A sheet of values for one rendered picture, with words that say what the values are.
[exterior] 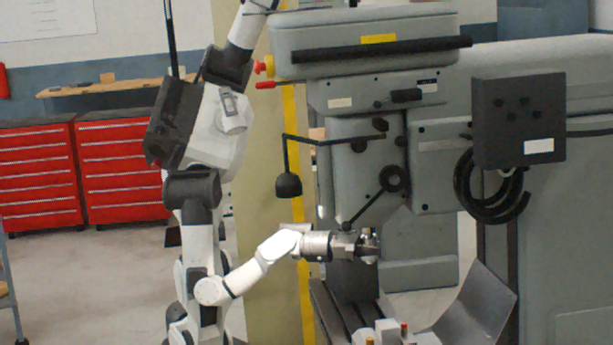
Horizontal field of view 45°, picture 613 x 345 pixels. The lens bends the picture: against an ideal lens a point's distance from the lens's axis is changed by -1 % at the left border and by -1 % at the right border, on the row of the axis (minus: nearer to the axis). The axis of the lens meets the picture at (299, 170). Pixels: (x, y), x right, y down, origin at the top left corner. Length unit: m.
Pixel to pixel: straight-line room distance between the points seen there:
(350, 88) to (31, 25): 9.50
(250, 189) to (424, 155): 1.95
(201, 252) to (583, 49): 1.16
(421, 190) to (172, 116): 0.75
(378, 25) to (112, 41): 9.29
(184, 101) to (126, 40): 8.78
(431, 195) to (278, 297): 2.12
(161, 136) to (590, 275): 1.24
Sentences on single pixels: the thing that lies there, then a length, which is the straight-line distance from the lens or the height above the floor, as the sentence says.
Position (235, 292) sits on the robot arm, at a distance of 2.14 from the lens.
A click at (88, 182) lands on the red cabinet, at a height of 0.46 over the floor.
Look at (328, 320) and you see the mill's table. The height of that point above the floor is 0.94.
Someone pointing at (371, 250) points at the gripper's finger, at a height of 1.24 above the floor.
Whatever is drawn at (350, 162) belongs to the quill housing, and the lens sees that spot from 1.93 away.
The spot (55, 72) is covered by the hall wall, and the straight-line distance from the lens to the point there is 11.15.
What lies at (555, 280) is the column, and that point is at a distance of 2.11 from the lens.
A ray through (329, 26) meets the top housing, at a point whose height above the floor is 1.85.
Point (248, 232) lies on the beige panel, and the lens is 3.85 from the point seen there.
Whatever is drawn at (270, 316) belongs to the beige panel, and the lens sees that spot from 4.03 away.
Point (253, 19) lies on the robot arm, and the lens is 2.26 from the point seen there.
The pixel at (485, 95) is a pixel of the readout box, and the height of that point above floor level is 1.69.
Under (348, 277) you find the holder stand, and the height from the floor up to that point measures 1.04.
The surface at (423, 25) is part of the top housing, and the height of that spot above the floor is 1.84.
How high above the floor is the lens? 1.95
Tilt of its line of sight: 14 degrees down
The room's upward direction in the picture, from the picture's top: 5 degrees counter-clockwise
